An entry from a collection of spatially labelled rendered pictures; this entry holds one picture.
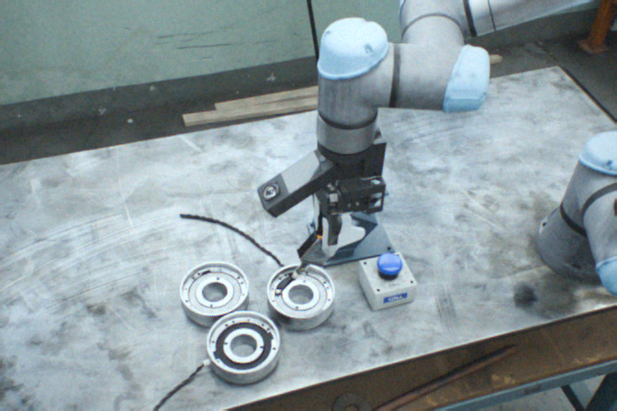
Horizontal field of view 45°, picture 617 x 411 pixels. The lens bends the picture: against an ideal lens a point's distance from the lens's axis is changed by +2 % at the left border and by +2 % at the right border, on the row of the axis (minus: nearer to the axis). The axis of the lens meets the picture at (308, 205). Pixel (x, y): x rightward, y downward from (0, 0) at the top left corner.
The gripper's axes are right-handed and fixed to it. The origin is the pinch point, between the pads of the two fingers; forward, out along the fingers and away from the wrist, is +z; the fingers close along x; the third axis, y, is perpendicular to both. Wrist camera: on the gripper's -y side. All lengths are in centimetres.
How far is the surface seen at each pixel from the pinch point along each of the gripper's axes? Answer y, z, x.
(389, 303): 10.2, 11.8, -4.6
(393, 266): 10.9, 5.8, -2.3
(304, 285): -2.2, 10.5, 1.0
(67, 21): -39, 53, 158
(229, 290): -13.9, 10.2, 2.8
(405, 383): 16.2, 38.2, -4.5
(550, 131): 56, 13, 29
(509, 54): 132, 93, 160
